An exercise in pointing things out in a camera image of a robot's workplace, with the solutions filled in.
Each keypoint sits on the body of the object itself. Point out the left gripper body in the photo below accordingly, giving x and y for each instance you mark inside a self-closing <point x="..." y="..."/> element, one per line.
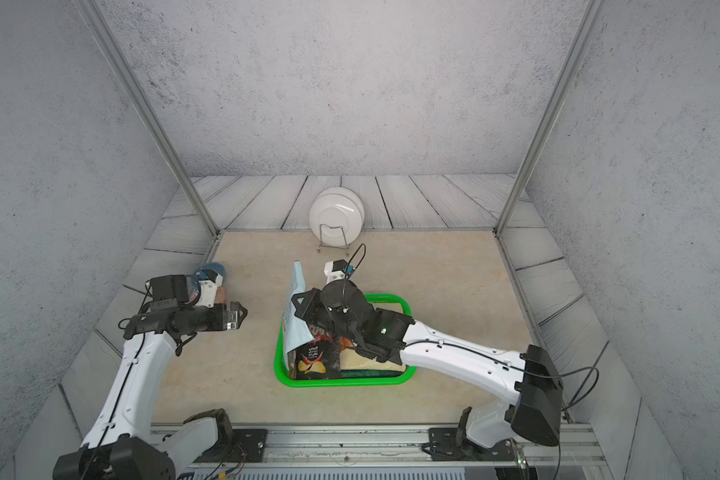
<point x="213" y="319"/>

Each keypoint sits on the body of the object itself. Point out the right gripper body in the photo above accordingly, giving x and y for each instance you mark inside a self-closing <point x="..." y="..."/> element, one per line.
<point x="323" y="316"/>

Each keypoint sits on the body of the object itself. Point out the olive brown Lerna bag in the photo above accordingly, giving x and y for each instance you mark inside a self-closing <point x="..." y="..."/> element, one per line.
<point x="295" y="331"/>

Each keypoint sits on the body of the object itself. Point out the black snack bag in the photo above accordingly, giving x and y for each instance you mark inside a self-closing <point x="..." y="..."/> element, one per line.
<point x="318" y="359"/>

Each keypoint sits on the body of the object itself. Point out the cassava chips bag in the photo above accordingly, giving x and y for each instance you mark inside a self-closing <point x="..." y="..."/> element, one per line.
<point x="350" y="360"/>

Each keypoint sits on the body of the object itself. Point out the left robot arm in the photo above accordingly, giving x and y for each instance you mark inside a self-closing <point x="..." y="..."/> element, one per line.
<point x="116" y="447"/>

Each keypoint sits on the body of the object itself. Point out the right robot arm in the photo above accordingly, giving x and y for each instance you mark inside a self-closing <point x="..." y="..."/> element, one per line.
<point x="528" y="387"/>

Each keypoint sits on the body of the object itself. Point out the green plastic basket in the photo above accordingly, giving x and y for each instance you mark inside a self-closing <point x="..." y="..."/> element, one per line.
<point x="281" y="373"/>

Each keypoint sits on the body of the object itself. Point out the red patterned bowl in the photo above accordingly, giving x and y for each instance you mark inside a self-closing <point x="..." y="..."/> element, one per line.
<point x="221" y="295"/>

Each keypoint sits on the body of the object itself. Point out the blue bowl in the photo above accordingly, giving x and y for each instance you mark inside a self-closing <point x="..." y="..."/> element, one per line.
<point x="214" y="272"/>

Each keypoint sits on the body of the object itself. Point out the white plate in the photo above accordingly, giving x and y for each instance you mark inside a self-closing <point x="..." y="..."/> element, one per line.
<point x="338" y="206"/>

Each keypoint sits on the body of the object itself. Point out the wire plate stand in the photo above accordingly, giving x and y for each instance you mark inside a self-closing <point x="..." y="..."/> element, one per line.
<point x="333" y="237"/>

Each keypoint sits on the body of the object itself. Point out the metal corner post right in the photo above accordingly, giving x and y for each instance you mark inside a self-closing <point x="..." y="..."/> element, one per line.
<point x="563" y="83"/>

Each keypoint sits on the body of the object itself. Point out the metal corner post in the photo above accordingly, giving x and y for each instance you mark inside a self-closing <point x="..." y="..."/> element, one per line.
<point x="105" y="40"/>
<point x="563" y="83"/>

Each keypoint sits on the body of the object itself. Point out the metal corner post left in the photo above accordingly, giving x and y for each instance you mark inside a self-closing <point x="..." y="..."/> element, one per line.
<point x="105" y="40"/>

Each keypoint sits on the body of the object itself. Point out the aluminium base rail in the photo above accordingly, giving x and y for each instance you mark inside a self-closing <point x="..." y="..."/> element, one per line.
<point x="347" y="447"/>

